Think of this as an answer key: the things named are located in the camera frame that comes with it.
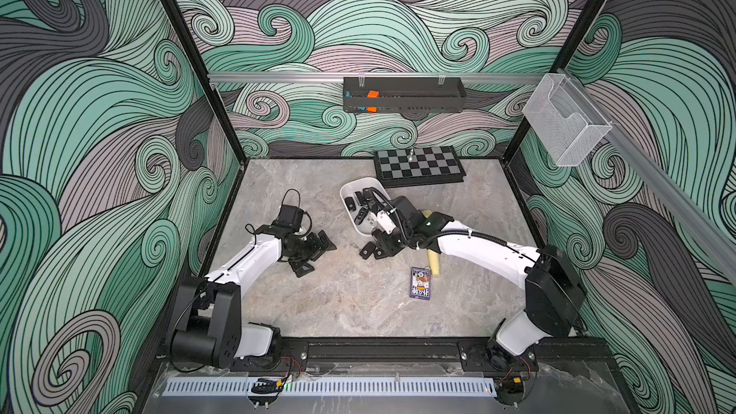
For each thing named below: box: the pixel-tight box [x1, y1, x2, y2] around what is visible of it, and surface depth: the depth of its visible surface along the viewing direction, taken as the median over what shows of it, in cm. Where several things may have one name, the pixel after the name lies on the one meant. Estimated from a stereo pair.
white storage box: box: [339, 176, 390, 236], surface depth 106 cm
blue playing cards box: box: [409, 266, 432, 300], surface depth 86 cm
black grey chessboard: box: [373, 145, 467, 189], surface depth 116 cm
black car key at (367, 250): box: [359, 241, 377, 260], surface depth 94 cm
